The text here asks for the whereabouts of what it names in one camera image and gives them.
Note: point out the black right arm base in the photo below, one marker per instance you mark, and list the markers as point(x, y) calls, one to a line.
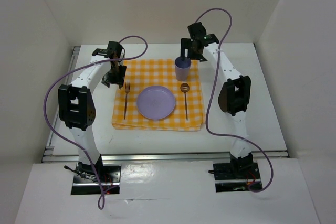
point(236, 176)

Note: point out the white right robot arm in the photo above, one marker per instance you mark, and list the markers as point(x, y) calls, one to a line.
point(234, 95)

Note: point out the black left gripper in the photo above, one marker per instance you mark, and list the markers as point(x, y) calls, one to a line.
point(119, 80)

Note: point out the aluminium table edge rail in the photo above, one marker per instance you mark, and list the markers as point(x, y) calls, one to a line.
point(118, 158)

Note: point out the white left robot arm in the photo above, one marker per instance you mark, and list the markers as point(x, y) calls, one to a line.
point(76, 106)

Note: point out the yellow white checkered cloth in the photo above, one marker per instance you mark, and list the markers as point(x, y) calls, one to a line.
point(150, 72)

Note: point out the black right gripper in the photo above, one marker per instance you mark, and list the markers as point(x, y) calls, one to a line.
point(185, 43)

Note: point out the purple plastic plate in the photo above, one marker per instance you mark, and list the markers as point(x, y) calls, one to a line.
point(155, 102)

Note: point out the purple plastic cup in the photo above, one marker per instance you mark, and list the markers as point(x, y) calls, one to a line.
point(182, 67)

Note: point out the copper spoon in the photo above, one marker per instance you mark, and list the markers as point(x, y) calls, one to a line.
point(185, 89)

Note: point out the copper fork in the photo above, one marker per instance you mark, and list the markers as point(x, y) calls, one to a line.
point(127, 90)

